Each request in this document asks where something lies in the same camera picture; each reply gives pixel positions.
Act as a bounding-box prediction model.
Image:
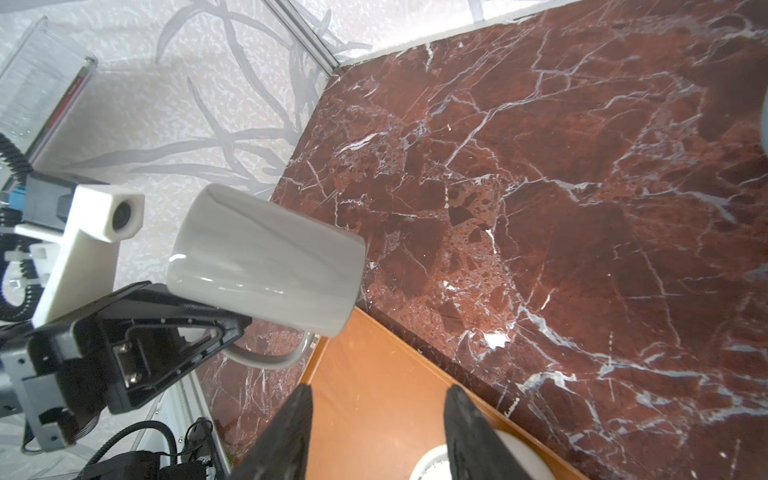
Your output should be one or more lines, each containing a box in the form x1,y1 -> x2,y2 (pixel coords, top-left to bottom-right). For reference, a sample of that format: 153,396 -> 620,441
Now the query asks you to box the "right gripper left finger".
229,384 -> 313,479

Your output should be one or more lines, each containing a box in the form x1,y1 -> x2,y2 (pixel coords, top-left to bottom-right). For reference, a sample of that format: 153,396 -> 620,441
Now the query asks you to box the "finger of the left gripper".
98,300 -> 251,414

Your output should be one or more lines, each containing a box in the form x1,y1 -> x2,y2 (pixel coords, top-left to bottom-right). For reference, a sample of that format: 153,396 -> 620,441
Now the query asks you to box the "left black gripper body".
0,281 -> 181,452

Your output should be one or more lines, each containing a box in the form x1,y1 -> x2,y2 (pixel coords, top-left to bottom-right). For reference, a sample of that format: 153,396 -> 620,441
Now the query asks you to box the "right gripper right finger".
443,385 -> 508,456

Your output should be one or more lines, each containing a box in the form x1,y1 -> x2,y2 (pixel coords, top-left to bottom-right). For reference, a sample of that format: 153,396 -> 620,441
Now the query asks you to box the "grey mug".
167,184 -> 366,370

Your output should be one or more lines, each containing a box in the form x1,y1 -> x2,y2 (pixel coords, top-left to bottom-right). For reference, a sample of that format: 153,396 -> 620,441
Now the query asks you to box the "light blue mug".
760,90 -> 768,156

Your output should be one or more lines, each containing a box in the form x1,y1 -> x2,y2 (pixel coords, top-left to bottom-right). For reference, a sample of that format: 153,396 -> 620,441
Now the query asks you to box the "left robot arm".
1,138 -> 250,454

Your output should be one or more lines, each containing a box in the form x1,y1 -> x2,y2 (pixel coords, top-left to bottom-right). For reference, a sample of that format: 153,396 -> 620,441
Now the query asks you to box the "cream white mug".
410,430 -> 555,479

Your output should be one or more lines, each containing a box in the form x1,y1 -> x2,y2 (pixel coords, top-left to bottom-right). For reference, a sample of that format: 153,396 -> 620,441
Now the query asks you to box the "brown rectangular tray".
302,308 -> 583,479

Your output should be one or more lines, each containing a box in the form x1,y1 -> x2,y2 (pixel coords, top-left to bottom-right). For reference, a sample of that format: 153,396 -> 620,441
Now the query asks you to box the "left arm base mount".
75,417 -> 227,480

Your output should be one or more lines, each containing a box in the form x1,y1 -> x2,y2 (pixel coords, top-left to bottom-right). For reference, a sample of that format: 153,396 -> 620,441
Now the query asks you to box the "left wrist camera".
14,172 -> 145,328

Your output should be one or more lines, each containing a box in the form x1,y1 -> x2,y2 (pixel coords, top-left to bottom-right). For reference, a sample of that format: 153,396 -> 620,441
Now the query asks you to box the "clear plastic wall bin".
1,17 -> 98,163

